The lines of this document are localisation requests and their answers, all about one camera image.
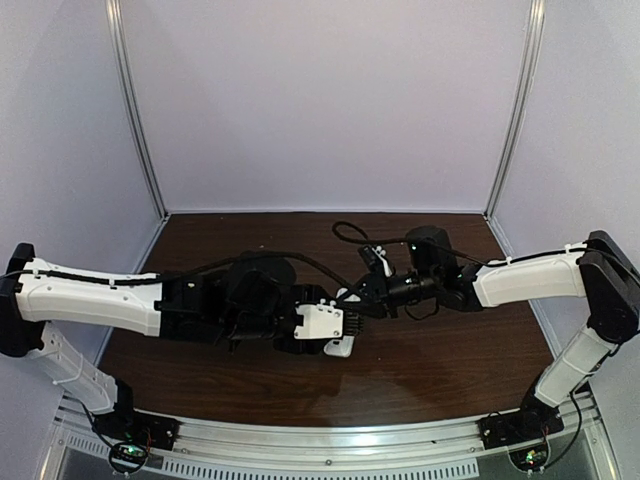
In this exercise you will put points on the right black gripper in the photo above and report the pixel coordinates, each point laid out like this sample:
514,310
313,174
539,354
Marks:
378,289

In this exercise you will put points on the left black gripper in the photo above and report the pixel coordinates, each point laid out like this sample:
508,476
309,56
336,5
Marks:
288,326

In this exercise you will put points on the white remote control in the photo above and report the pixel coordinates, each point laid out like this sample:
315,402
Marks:
340,348

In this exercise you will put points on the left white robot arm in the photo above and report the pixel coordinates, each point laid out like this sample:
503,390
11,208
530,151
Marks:
185,307

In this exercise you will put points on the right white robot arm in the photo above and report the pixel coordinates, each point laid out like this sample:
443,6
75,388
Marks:
596,270

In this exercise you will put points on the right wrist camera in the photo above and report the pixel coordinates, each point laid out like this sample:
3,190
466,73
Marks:
375,260

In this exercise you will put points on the aluminium front rail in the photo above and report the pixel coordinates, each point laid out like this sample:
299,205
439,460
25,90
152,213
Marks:
449,449

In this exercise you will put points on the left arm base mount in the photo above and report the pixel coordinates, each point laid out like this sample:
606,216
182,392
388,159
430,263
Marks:
144,429

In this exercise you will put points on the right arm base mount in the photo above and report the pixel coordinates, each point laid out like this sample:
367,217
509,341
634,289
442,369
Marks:
532,421

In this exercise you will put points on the right aluminium frame post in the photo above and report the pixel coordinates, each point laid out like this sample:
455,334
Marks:
528,66

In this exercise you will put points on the aluminium frame post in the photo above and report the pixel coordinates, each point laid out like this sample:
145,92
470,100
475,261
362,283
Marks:
528,66
115,22

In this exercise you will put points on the left aluminium frame post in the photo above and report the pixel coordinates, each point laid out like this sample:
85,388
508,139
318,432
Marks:
115,22

